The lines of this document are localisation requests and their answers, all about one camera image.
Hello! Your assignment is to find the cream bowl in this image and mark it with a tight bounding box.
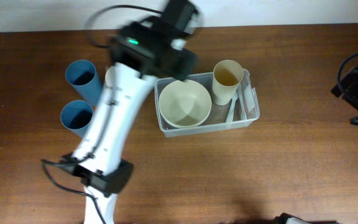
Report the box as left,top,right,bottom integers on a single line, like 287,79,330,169
157,80,212,128

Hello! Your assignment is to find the blue plastic cup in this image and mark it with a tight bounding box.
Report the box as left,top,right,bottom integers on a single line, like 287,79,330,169
65,60,103,106
60,100,93,138

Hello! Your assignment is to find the cream plastic cup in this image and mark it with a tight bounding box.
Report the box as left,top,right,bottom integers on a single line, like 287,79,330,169
211,60,244,106
104,66,114,88

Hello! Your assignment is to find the white plastic fork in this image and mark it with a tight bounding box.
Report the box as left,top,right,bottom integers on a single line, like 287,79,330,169
226,91,239,123

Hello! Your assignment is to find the clear plastic storage container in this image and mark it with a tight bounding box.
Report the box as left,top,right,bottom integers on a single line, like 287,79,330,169
154,69,260,138

